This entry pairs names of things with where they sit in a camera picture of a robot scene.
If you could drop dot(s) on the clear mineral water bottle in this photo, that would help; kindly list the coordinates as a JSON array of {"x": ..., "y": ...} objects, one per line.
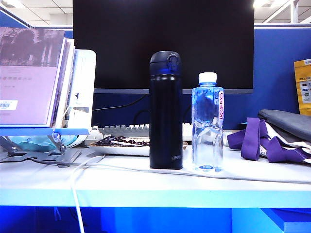
[{"x": 206, "y": 145}]

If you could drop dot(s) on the black thermos flask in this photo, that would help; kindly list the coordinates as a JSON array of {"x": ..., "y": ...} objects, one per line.
[{"x": 165, "y": 121}]

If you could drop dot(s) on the white and grey keyboard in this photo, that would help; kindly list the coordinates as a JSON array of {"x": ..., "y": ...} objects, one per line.
[{"x": 126, "y": 131}]

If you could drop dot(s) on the dark snack wrappers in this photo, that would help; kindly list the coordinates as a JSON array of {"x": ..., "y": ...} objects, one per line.
[{"x": 121, "y": 141}]

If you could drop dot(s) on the white snack tray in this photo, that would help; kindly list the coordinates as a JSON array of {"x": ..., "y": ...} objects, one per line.
[{"x": 121, "y": 151}]

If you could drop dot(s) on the black computer monitor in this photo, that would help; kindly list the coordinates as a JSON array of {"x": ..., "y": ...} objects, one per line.
[{"x": 121, "y": 48}]

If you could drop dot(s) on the blue metal book stand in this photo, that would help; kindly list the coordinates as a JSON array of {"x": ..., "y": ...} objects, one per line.
[{"x": 36, "y": 132}]

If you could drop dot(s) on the purple cover book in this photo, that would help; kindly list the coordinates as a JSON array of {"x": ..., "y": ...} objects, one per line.
[{"x": 29, "y": 85}]

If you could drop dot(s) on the dark grey pouch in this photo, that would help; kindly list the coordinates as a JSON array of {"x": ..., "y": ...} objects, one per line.
[{"x": 291, "y": 122}]

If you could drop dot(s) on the yellow package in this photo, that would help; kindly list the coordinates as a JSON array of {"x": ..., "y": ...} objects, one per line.
[{"x": 303, "y": 72}]

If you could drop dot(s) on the blue cabinet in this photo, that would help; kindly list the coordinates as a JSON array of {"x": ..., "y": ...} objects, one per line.
[{"x": 291, "y": 223}]

